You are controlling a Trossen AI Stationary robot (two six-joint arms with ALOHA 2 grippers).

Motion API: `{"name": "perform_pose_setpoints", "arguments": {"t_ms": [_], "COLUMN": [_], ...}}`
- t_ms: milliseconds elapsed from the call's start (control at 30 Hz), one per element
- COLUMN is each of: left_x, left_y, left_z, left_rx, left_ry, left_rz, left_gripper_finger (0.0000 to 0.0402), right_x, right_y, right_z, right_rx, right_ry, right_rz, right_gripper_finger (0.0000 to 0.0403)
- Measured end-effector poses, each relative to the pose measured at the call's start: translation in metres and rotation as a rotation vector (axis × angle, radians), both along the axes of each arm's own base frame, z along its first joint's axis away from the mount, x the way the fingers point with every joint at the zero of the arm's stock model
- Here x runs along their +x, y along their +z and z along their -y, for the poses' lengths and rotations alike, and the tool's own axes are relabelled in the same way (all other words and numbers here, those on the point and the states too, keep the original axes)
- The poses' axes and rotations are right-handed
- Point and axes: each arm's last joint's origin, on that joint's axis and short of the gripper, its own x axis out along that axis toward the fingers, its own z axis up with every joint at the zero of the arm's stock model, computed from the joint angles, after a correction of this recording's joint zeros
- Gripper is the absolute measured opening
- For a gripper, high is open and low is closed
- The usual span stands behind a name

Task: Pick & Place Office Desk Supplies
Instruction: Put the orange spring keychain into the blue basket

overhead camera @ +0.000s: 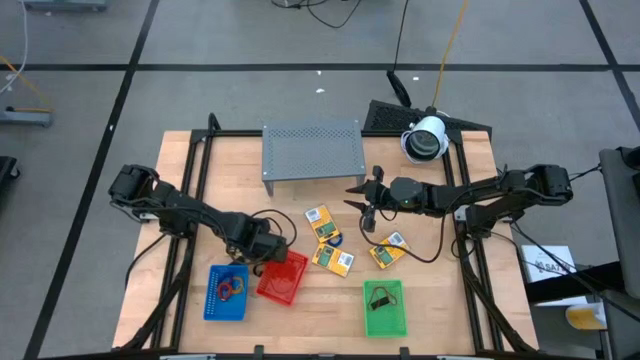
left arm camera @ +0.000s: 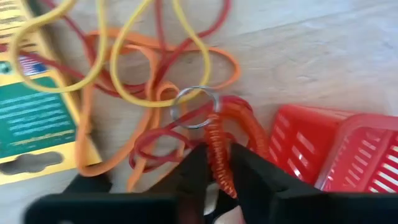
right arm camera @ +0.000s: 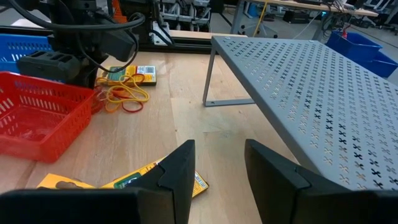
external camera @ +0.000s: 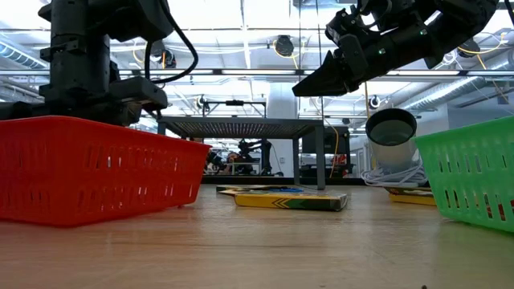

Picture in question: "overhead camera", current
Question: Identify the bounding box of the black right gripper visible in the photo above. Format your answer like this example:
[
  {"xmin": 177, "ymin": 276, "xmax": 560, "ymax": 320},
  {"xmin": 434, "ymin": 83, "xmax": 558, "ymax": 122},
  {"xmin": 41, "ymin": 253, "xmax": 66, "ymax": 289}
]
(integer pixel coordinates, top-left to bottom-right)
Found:
[{"xmin": 343, "ymin": 167, "xmax": 396, "ymax": 232}]

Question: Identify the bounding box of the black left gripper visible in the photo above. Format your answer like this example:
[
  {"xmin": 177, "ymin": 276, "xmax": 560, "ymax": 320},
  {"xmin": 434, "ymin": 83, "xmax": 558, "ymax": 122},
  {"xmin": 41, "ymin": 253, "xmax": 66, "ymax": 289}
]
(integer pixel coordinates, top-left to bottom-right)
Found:
[{"xmin": 227, "ymin": 214, "xmax": 290, "ymax": 265}]

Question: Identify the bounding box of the yellow snack packet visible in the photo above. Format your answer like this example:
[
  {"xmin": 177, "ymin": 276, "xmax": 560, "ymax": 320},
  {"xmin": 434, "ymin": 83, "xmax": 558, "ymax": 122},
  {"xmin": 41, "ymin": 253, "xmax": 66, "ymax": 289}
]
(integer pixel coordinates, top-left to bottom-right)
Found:
[
  {"xmin": 368, "ymin": 230, "xmax": 411, "ymax": 270},
  {"xmin": 303, "ymin": 203, "xmax": 342, "ymax": 245},
  {"xmin": 310, "ymin": 242, "xmax": 356, "ymax": 279}
]

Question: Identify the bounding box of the red plastic slotted basket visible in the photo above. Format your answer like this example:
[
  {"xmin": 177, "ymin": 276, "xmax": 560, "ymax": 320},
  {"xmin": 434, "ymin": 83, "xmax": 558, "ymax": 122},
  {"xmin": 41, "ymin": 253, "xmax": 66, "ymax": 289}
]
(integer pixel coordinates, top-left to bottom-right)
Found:
[{"xmin": 255, "ymin": 248, "xmax": 310, "ymax": 307}]

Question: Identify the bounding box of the red rubber band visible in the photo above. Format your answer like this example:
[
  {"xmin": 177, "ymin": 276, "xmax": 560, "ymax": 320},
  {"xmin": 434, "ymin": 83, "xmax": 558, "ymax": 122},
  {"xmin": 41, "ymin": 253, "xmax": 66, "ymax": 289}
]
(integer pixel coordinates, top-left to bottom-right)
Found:
[{"xmin": 215, "ymin": 280, "xmax": 236, "ymax": 303}]

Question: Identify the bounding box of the grey perforated metal riser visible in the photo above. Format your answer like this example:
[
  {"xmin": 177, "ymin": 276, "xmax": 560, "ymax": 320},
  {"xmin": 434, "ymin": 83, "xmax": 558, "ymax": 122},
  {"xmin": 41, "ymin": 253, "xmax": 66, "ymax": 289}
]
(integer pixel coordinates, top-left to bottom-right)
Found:
[{"xmin": 261, "ymin": 118, "xmax": 368, "ymax": 197}]

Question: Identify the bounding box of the blue plastic slotted basket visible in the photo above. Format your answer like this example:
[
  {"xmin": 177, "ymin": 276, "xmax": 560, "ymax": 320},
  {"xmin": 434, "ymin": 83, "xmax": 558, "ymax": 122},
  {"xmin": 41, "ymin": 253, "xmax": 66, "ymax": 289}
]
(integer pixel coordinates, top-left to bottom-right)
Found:
[{"xmin": 202, "ymin": 263, "xmax": 250, "ymax": 322}]

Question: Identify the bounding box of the black perforated metal panel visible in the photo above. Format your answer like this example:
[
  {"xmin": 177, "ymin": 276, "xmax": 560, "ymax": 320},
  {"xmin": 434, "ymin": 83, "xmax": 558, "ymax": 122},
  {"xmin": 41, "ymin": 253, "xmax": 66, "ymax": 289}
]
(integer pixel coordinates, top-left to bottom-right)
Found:
[{"xmin": 362, "ymin": 99, "xmax": 494, "ymax": 146}]

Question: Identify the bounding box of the green plastic slotted basket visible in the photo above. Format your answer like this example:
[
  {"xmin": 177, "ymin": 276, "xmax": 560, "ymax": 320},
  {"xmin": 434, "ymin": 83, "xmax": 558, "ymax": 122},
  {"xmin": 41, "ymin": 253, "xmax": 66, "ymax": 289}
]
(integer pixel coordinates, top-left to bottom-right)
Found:
[{"xmin": 362, "ymin": 278, "xmax": 409, "ymax": 340}]

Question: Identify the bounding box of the white cardboard box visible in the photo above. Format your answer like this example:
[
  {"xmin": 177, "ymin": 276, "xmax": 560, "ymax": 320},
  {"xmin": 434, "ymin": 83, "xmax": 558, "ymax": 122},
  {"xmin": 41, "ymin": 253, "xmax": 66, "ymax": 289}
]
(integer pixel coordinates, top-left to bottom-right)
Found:
[{"xmin": 519, "ymin": 244, "xmax": 589, "ymax": 307}]

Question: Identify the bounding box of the yellow cup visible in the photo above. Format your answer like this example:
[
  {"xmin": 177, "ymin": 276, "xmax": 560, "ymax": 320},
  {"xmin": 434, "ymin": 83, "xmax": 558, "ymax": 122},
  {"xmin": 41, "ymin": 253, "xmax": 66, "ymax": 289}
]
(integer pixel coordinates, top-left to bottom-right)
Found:
[{"xmin": 564, "ymin": 302, "xmax": 609, "ymax": 331}]

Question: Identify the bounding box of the grey cart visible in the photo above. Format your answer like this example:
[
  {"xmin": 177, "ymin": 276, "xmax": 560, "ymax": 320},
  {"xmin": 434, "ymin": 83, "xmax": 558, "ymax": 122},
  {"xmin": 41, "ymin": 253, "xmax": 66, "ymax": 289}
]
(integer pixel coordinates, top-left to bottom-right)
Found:
[{"xmin": 598, "ymin": 145, "xmax": 640, "ymax": 301}]

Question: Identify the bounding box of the grey floor stand base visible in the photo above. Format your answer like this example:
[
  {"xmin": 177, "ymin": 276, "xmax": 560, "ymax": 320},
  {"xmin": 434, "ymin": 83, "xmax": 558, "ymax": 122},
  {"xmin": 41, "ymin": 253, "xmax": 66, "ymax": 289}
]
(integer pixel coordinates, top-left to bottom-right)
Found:
[{"xmin": 0, "ymin": 105, "xmax": 55, "ymax": 129}]

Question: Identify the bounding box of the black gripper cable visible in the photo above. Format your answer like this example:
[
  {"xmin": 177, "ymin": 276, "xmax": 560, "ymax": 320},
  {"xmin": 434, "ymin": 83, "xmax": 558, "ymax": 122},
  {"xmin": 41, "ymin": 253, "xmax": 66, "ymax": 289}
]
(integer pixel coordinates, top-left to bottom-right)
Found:
[
  {"xmin": 249, "ymin": 208, "xmax": 299, "ymax": 251},
  {"xmin": 360, "ymin": 199, "xmax": 454, "ymax": 265}
]

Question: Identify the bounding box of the white round camera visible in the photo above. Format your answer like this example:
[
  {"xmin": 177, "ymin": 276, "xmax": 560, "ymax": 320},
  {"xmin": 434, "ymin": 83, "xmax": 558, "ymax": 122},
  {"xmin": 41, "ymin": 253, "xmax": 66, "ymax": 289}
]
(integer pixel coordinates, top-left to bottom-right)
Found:
[{"xmin": 401, "ymin": 115, "xmax": 449, "ymax": 164}]

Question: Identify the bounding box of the black aluminium table frame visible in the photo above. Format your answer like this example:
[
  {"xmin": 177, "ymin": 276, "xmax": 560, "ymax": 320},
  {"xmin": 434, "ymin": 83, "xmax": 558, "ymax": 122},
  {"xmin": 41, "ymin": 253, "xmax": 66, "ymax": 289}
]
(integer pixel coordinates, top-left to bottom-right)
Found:
[{"xmin": 112, "ymin": 112, "xmax": 539, "ymax": 360}]

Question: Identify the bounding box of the black hanging cable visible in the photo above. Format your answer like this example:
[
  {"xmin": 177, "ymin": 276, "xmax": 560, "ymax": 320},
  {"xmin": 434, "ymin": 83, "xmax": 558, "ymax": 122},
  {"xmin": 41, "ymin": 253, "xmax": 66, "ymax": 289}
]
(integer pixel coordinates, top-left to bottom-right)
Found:
[{"xmin": 392, "ymin": 0, "xmax": 411, "ymax": 76}]

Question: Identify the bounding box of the yellow hanging cable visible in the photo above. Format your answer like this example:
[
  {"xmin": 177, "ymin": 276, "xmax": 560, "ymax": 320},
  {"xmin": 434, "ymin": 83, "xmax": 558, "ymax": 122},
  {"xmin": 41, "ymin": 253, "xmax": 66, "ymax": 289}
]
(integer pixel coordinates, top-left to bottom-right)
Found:
[{"xmin": 430, "ymin": 0, "xmax": 470, "ymax": 109}]

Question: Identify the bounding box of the black floor cable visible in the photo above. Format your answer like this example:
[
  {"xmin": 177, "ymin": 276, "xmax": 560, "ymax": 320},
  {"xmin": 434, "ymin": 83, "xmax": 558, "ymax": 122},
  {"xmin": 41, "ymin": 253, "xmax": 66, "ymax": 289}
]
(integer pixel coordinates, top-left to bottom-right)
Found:
[{"xmin": 269, "ymin": 0, "xmax": 364, "ymax": 30}]

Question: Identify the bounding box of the orange floor cable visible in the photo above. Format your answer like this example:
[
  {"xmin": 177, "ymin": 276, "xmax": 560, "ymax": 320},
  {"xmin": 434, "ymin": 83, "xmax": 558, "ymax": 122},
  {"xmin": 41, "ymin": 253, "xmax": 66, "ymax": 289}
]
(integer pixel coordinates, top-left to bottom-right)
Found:
[{"xmin": 0, "ymin": 54, "xmax": 54, "ymax": 109}]

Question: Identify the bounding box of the white floor cable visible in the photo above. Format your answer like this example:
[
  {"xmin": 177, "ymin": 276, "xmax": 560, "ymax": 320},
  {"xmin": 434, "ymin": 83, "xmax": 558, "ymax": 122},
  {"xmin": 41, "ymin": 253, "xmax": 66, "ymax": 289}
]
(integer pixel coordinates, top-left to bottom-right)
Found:
[{"xmin": 0, "ymin": 0, "xmax": 29, "ymax": 96}]

